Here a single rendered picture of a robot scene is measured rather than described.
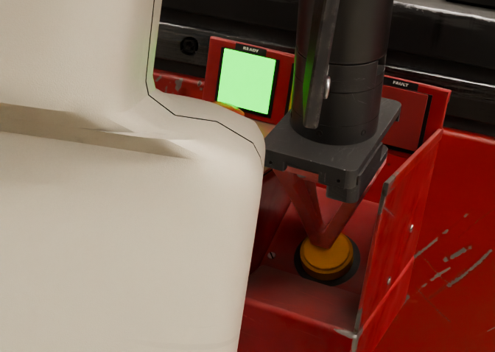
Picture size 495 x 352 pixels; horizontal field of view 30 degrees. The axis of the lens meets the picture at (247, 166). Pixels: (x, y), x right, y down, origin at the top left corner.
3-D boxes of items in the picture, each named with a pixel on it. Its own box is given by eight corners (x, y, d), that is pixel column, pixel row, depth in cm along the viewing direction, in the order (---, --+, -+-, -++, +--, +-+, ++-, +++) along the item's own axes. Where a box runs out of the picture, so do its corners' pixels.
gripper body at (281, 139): (400, 125, 64) (414, 27, 60) (352, 198, 56) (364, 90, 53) (313, 104, 67) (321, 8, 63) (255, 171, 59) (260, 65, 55)
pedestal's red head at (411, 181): (86, 304, 67) (108, 64, 61) (186, 235, 81) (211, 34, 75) (345, 396, 60) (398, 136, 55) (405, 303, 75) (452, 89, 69)
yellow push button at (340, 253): (294, 279, 67) (291, 262, 66) (312, 238, 69) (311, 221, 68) (342, 294, 66) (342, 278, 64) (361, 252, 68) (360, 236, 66)
